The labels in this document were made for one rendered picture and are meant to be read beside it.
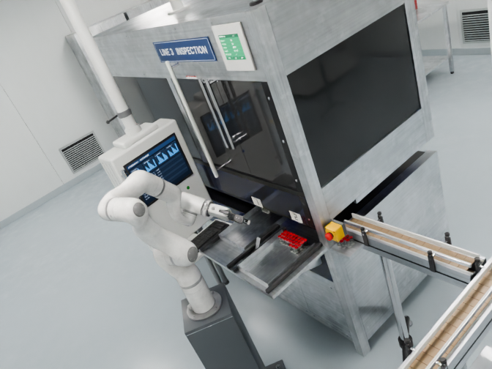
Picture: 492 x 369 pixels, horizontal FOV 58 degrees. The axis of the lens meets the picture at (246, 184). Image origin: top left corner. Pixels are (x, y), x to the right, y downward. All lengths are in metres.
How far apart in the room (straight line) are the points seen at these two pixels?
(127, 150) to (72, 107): 4.66
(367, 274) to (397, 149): 0.73
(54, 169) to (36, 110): 0.92
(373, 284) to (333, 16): 1.51
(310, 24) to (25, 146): 5.71
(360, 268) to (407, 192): 0.54
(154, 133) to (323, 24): 1.23
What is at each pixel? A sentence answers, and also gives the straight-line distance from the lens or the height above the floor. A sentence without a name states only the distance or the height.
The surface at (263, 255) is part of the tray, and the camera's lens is 2.44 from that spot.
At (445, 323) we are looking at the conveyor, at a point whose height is 0.93.
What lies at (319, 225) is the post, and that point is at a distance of 2.26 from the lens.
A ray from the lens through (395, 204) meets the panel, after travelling 2.70.
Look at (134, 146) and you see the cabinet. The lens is 2.69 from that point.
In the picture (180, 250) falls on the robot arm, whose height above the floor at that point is 1.28.
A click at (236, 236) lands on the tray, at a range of 2.67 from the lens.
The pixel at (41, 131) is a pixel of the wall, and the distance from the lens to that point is 7.21.
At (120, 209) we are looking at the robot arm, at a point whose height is 1.62.
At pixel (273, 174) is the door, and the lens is 2.32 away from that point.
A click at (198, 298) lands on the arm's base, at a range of 2.23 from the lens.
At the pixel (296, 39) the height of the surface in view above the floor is 1.91.
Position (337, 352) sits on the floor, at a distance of 3.03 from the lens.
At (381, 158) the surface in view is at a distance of 2.49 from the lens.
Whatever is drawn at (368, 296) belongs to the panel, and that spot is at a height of 0.37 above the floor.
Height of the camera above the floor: 2.35
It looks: 28 degrees down
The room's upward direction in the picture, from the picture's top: 22 degrees counter-clockwise
